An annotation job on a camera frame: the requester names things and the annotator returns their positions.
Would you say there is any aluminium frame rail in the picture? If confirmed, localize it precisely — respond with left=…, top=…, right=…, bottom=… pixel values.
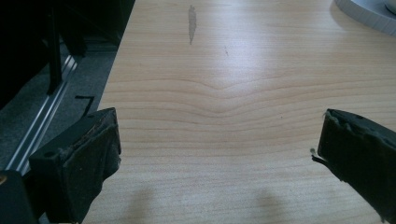
left=4, top=55, right=78, bottom=175

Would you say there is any white round tray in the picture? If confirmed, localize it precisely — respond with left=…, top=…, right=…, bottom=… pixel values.
left=333, top=0, right=396, bottom=36

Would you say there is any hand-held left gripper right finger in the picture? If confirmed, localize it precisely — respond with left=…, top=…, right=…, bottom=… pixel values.
left=311, top=108, right=396, bottom=224

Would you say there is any black metal stand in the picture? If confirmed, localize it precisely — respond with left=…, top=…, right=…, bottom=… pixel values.
left=43, top=6, right=64, bottom=96

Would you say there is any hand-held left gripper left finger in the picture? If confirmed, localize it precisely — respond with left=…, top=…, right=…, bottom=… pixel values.
left=28, top=106, right=122, bottom=224

